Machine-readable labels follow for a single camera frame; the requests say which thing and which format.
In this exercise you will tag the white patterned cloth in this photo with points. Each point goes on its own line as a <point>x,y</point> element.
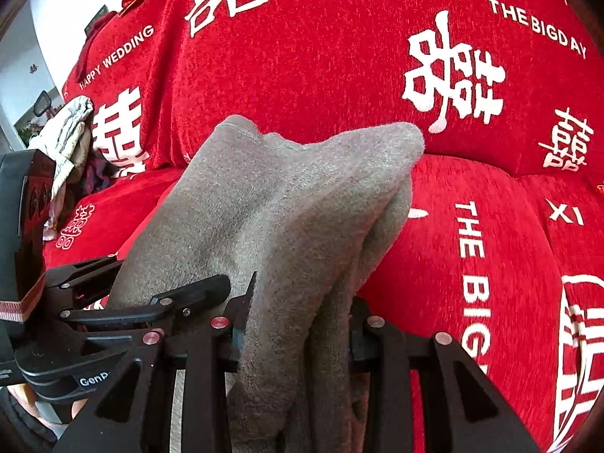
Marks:
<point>66,127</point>

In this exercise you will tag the black wall fixture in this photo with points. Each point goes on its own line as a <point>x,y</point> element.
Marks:
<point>96,19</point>

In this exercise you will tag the red printed sofa cover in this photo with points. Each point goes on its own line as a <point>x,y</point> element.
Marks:
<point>354,56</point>

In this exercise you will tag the black exercise machine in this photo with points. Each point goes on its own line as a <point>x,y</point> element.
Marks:
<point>43,104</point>

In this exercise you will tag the grey knitted sweater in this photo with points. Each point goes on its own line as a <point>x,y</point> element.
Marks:
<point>283,198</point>

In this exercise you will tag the dark plaid cloth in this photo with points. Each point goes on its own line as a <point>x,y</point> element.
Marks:
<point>96,170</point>

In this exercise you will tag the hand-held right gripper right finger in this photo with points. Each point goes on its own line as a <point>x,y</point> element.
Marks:
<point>358,339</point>

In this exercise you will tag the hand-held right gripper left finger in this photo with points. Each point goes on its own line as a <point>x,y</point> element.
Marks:
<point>238,339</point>

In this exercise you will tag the person's left hand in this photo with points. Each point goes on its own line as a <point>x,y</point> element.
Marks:
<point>80,410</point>

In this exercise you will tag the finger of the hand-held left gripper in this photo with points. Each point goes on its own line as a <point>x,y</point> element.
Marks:
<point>80,276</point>
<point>188,295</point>

